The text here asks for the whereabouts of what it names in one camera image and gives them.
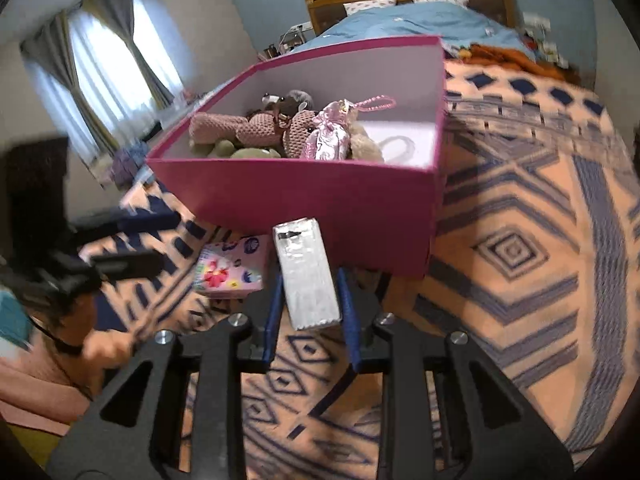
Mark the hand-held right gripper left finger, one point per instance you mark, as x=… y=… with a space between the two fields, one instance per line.
x=274 y=320

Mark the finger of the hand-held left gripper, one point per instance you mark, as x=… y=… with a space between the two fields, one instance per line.
x=130 y=222
x=130 y=265

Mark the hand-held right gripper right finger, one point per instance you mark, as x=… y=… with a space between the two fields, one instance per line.
x=350 y=325

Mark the silver foil packet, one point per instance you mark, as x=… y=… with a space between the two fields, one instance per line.
x=307 y=280

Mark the pink flowered tissue packet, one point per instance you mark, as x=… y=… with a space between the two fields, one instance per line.
x=230 y=270

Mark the magenta storage box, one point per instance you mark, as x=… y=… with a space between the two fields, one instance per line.
x=325 y=210

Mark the green plush toy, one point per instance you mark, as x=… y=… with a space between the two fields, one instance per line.
x=250 y=152

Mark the pink knit plush toy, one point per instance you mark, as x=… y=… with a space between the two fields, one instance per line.
x=240 y=127

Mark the beige plush toy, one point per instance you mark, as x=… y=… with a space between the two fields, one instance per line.
x=365 y=145

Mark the shiny pink pouch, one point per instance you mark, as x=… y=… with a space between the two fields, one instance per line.
x=330 y=135

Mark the brown knit plush toy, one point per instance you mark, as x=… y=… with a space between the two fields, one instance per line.
x=295 y=100

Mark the pile of clothes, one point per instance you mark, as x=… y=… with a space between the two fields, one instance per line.
x=127 y=162

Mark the teal plastic basket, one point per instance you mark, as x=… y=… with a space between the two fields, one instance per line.
x=12 y=317

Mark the grey curtain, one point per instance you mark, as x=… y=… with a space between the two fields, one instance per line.
x=147 y=67
x=42 y=55

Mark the white sheer curtain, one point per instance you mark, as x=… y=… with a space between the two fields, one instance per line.
x=95 y=60

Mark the pink knit cloth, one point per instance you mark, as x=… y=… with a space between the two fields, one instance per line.
x=30 y=390

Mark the bedside table clutter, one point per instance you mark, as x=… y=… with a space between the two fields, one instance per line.
x=287 y=40

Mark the orange cloth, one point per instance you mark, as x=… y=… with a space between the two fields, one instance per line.
x=505 y=55

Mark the blue floral duvet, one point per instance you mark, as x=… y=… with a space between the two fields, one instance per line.
x=425 y=20

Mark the nightstand clutter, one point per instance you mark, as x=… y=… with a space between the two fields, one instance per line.
x=545 y=40

